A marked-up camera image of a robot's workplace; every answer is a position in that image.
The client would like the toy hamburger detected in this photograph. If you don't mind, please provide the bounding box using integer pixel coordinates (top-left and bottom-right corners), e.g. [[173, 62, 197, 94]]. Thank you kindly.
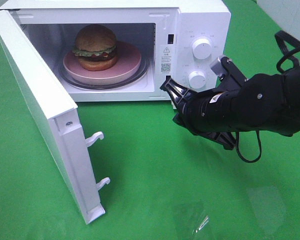
[[72, 24, 118, 71]]

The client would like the white microwave oven body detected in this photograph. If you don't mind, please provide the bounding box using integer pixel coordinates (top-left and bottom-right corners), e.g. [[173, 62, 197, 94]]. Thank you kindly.
[[0, 0, 231, 103]]

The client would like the pink round plate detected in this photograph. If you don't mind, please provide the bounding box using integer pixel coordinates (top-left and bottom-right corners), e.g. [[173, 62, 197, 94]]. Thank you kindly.
[[63, 41, 142, 86]]

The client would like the white microwave knob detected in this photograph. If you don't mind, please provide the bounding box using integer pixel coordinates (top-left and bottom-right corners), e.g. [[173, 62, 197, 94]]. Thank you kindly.
[[188, 70, 206, 89], [192, 36, 213, 60]]

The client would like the white microwave door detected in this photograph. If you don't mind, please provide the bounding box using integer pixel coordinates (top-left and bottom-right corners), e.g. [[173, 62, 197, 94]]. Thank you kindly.
[[0, 10, 111, 224]]

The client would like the glass microwave turntable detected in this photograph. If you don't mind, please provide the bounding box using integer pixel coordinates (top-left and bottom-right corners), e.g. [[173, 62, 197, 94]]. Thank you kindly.
[[59, 58, 149, 90]]

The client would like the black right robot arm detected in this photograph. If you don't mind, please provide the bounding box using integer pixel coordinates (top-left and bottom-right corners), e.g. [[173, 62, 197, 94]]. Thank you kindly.
[[161, 55, 300, 150]]

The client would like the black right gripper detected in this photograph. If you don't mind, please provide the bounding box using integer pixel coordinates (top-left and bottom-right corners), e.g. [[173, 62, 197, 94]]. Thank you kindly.
[[160, 76, 240, 150]]

